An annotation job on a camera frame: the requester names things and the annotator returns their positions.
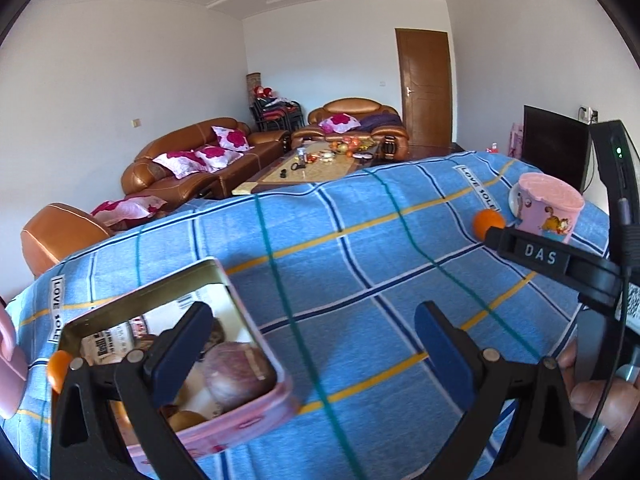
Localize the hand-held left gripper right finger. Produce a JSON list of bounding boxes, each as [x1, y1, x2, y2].
[[414, 301, 581, 480]]

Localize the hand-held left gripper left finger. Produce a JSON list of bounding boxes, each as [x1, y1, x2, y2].
[[50, 301, 214, 480]]

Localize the large orange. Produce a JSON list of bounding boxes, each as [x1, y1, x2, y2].
[[473, 209, 507, 241]]

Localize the brown dried fruit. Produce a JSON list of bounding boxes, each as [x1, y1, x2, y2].
[[205, 317, 232, 361]]

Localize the purple-brown round fruit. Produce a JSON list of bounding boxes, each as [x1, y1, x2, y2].
[[202, 342, 277, 413]]

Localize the yellow-brown round fruit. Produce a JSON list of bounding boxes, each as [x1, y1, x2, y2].
[[167, 410, 211, 433]]

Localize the pink tin box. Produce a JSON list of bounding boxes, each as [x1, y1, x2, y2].
[[52, 257, 301, 466]]

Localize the small orange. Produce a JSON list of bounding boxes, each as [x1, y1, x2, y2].
[[47, 350, 73, 395]]

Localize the person's right hand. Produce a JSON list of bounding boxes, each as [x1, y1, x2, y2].
[[556, 342, 640, 443]]

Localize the pink cartoon cup with lid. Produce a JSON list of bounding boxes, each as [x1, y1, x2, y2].
[[507, 172, 586, 245]]

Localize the printed paper packet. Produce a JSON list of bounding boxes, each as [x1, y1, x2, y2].
[[80, 312, 166, 366]]

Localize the black television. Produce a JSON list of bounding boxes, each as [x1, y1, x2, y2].
[[522, 105, 596, 193]]

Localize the blue plaid blanket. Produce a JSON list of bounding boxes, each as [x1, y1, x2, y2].
[[0, 150, 613, 480]]

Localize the pink flowered pillow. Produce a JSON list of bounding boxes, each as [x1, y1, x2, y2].
[[212, 126, 251, 151], [152, 151, 208, 178], [320, 113, 361, 134], [90, 195, 168, 223], [194, 145, 243, 171]]

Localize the purple cloth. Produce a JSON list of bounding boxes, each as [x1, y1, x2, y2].
[[360, 113, 403, 131]]

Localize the brown wooden door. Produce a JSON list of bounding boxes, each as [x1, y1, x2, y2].
[[395, 28, 453, 148]]

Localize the orange and red fruit pile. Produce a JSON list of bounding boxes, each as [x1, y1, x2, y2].
[[327, 136, 373, 156]]

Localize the pink plastic object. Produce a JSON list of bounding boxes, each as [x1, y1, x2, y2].
[[0, 302, 29, 420]]

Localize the long brown leather sofa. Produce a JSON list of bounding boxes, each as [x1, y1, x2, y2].
[[121, 117, 292, 200]]

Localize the wooden coffee table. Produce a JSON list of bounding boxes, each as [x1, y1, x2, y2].
[[231, 139, 381, 197]]

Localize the brown leather armchair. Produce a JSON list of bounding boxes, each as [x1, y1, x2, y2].
[[291, 98, 410, 161]]

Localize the stacked black chairs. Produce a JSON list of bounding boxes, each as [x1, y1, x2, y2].
[[250, 96, 306, 133]]

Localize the black cable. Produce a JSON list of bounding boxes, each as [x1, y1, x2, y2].
[[577, 197, 633, 480]]

